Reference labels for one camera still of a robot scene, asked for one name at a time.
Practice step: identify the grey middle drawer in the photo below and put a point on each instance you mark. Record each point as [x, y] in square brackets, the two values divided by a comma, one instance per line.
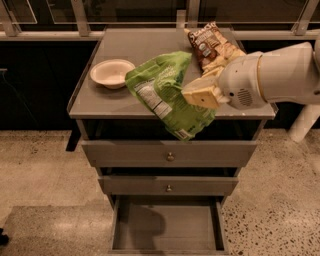
[156, 185]

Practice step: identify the white cylindrical post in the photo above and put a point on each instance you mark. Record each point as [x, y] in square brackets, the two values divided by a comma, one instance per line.
[304, 122]

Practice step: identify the grey top drawer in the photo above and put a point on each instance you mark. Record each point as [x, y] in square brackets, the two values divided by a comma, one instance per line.
[140, 153]

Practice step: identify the white paper bowl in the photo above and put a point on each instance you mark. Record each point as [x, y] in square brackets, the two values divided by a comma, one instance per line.
[111, 73]

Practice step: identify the grey drawer cabinet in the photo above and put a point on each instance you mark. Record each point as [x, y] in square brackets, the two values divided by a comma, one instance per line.
[104, 114]

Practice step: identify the brown yellow chip bag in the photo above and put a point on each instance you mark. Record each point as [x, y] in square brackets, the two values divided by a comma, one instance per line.
[211, 47]

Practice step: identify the grey bottom drawer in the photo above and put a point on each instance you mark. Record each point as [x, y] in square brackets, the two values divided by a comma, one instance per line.
[168, 226]

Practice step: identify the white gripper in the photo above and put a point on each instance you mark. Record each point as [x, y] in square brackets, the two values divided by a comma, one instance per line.
[239, 81]

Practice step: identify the black object at floor edge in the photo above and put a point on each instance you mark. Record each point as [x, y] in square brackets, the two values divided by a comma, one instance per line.
[4, 239]

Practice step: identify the green rice chip bag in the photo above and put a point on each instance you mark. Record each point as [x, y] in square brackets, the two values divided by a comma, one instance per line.
[157, 84]

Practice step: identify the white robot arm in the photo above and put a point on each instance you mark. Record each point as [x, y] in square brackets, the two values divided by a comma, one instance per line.
[289, 74]

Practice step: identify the brass top drawer knob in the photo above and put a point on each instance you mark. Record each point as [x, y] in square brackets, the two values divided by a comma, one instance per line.
[170, 157]

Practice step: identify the metal window railing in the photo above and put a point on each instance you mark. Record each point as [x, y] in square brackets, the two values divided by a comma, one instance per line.
[88, 19]

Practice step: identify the grey drawer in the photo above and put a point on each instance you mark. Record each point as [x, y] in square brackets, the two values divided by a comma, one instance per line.
[140, 153]
[168, 226]
[156, 185]

